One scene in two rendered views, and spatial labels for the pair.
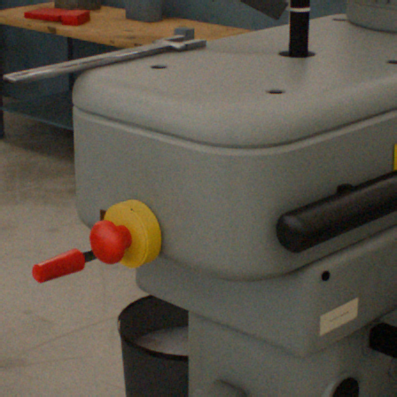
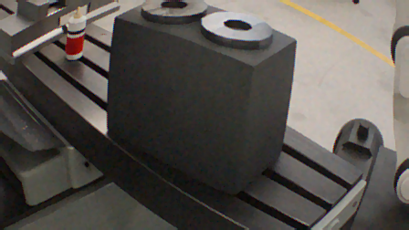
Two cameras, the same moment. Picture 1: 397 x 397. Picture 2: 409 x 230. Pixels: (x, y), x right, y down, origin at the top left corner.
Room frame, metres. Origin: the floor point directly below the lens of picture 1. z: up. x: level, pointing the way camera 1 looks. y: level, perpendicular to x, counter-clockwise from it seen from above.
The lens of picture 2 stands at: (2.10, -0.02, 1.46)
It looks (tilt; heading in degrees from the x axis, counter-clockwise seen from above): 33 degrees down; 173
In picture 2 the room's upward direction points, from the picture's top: 6 degrees clockwise
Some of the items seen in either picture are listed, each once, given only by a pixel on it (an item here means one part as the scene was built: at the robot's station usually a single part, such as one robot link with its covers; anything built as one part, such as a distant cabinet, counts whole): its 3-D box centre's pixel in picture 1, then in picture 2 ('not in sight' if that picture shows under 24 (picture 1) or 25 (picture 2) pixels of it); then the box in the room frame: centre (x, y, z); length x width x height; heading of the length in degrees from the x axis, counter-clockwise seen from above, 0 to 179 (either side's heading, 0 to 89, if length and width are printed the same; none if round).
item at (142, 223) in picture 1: (131, 233); not in sight; (0.91, 0.01, 1.76); 0.06 x 0.02 x 0.06; 43
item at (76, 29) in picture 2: not in sight; (76, 31); (1.09, -0.15, 0.98); 0.04 x 0.04 x 0.11
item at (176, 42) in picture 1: (107, 58); not in sight; (1.04, 0.03, 1.89); 0.24 x 0.04 x 0.01; 134
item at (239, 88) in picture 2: not in sight; (197, 78); (1.35, 0.07, 1.03); 0.22 x 0.12 x 0.20; 50
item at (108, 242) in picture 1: (112, 240); not in sight; (0.89, 0.03, 1.76); 0.04 x 0.03 x 0.04; 43
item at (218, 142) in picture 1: (303, 127); not in sight; (1.08, -0.17, 1.81); 0.47 x 0.26 x 0.16; 133
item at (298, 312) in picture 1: (315, 237); not in sight; (1.10, -0.19, 1.68); 0.34 x 0.24 x 0.10; 133
